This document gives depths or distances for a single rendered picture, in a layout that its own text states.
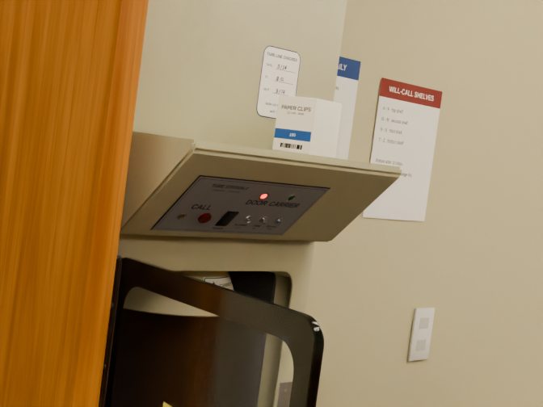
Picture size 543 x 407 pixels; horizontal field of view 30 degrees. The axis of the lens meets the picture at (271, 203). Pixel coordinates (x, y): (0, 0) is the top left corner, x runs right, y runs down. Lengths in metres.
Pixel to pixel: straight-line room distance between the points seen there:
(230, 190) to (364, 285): 1.06
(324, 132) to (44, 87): 0.31
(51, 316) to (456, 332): 1.52
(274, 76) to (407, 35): 0.94
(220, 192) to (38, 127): 0.18
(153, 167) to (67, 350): 0.19
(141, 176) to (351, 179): 0.25
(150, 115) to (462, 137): 1.30
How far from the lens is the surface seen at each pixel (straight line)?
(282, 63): 1.15
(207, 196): 0.99
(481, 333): 2.44
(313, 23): 1.19
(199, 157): 0.93
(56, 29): 0.96
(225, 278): 1.18
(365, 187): 1.13
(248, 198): 1.03
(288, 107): 1.09
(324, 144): 1.09
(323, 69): 1.21
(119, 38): 0.89
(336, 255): 1.95
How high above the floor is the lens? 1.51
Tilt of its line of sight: 3 degrees down
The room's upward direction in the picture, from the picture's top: 8 degrees clockwise
